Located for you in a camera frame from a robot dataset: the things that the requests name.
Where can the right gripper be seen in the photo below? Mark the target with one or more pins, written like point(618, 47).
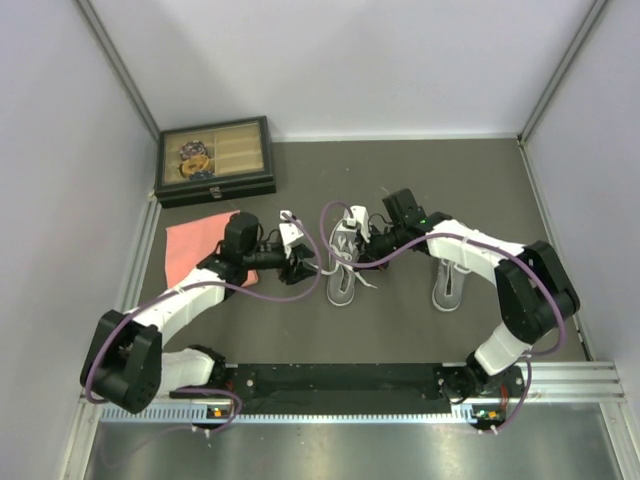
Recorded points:
point(368, 251)

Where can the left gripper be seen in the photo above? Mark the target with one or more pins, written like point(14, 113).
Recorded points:
point(299, 270)

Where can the grey sneaker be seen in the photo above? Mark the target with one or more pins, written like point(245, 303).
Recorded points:
point(448, 289)
point(342, 300)

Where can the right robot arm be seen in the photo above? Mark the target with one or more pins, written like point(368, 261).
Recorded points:
point(535, 294)

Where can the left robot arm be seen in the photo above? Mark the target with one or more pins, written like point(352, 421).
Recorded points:
point(127, 365)

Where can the pink folded cloth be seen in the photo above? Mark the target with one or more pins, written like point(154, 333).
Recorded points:
point(189, 243)

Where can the dark jewelry box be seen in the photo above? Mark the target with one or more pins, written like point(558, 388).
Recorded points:
point(215, 162)

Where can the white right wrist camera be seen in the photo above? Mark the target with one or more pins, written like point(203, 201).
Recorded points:
point(357, 218)

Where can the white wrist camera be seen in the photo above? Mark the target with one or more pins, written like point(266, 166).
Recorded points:
point(290, 233)
point(357, 218)

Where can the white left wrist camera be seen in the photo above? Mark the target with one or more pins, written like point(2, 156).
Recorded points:
point(290, 233)

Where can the grey slotted cable duct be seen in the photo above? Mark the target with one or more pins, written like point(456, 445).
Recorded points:
point(206, 414)

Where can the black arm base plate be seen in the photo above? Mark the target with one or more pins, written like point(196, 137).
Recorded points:
point(392, 388)

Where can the aluminium frame rail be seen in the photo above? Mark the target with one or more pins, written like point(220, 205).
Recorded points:
point(572, 381)

